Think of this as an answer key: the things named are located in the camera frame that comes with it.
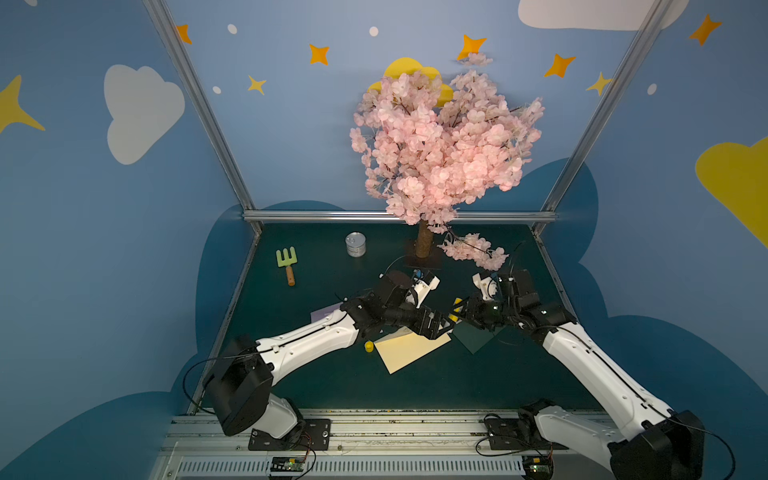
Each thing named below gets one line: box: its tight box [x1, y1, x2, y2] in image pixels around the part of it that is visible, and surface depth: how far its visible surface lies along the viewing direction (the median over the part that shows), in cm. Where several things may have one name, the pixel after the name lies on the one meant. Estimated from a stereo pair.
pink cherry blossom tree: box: [350, 53, 545, 258], surface depth 69 cm
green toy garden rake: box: [276, 246, 298, 287], surface depth 113 cm
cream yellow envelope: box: [374, 326, 452, 375], surface depth 90 cm
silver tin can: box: [345, 231, 367, 258], surface depth 113 cm
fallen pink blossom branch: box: [437, 233, 509, 271], surface depth 86 cm
